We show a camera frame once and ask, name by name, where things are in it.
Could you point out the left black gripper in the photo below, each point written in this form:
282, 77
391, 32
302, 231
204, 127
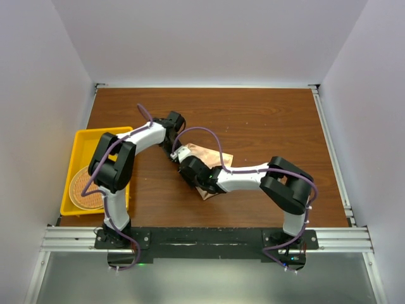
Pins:
168, 154

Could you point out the peach cloth napkin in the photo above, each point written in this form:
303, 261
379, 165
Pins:
209, 156

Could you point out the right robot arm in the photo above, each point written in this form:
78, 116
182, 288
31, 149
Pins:
289, 187

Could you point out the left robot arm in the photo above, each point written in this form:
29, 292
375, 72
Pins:
111, 167

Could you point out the yellow plastic tray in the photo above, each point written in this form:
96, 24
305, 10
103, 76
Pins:
84, 146

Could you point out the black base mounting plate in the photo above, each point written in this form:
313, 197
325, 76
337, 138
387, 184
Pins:
207, 243

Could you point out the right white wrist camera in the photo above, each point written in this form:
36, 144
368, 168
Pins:
180, 154

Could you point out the aluminium table frame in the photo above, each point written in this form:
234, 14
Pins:
253, 124

